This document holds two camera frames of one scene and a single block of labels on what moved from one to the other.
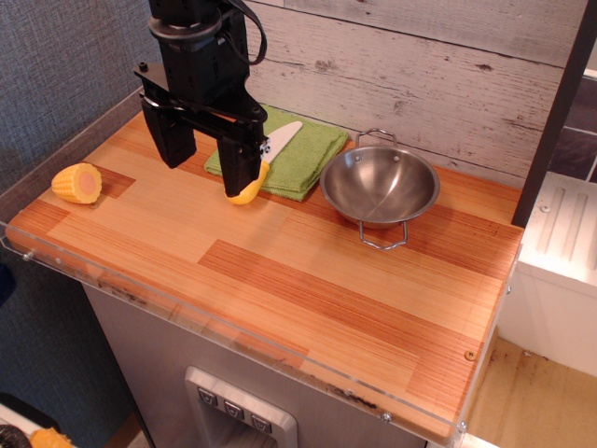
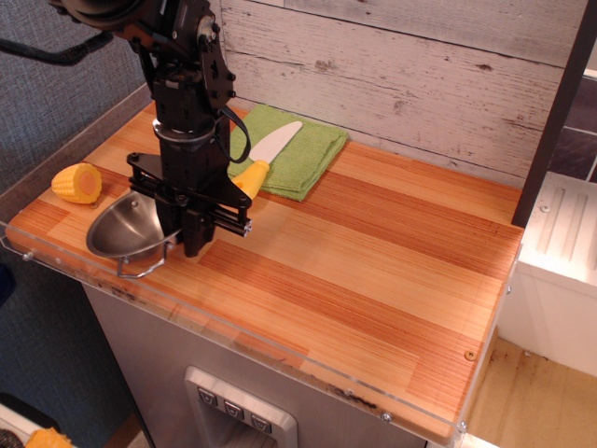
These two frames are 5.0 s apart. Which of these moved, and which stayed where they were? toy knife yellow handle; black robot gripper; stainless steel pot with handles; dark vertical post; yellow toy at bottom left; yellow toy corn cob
Moved: black robot gripper; stainless steel pot with handles
Stayed: toy knife yellow handle; yellow toy at bottom left; dark vertical post; yellow toy corn cob
